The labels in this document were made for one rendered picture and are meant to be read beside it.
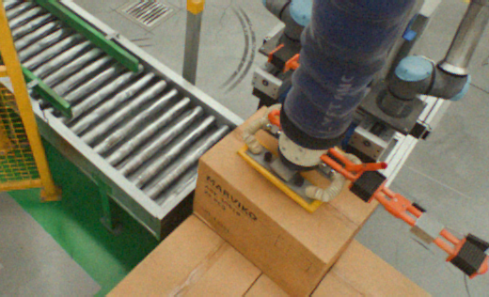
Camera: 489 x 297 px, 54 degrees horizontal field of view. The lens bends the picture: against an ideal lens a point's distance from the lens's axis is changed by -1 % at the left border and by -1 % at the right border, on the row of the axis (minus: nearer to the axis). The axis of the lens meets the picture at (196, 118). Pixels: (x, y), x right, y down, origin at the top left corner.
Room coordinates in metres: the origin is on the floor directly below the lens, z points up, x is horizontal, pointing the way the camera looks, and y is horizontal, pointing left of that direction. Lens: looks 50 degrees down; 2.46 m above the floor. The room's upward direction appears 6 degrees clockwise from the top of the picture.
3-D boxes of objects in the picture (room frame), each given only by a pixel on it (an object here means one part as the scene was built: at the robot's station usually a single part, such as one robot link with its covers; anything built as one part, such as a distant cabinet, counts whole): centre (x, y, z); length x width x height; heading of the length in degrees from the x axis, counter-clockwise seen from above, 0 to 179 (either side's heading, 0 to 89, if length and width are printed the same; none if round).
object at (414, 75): (1.39, -0.81, 1.20); 0.13 x 0.12 x 0.14; 82
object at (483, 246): (0.74, -0.84, 1.18); 0.31 x 0.03 x 0.05; 63
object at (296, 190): (0.97, -0.32, 1.07); 0.34 x 0.10 x 0.05; 51
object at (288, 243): (1.05, -0.39, 0.74); 0.60 x 0.40 x 0.40; 51
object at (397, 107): (1.39, -0.80, 1.09); 0.15 x 0.15 x 0.10
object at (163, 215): (1.26, -0.09, 0.58); 0.70 x 0.03 x 0.06; 143
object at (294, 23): (1.67, -0.39, 1.20); 0.13 x 0.12 x 0.14; 40
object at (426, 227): (0.75, -0.74, 1.17); 0.07 x 0.07 x 0.04; 51
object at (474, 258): (0.66, -0.84, 1.18); 0.08 x 0.07 x 0.05; 51
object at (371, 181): (0.89, -0.57, 1.18); 0.10 x 0.08 x 0.06; 141
